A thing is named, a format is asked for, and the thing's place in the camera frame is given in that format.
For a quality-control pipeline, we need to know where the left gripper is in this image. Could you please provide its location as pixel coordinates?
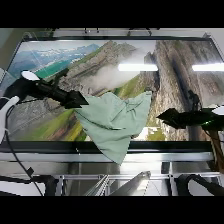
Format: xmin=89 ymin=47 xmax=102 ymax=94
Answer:
xmin=59 ymin=89 xmax=90 ymax=110

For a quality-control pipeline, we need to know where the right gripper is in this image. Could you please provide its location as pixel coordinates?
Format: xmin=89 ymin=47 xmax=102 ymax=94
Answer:
xmin=156 ymin=107 xmax=190 ymax=130

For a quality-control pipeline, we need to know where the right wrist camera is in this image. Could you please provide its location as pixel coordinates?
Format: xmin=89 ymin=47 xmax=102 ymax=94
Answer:
xmin=187 ymin=89 xmax=203 ymax=112

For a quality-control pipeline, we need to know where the pale green shirt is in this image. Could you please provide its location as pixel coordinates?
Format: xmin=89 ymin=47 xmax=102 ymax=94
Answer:
xmin=73 ymin=91 xmax=153 ymax=166

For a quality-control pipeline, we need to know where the black cable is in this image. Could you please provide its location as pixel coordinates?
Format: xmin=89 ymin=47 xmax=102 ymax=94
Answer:
xmin=3 ymin=104 xmax=45 ymax=197

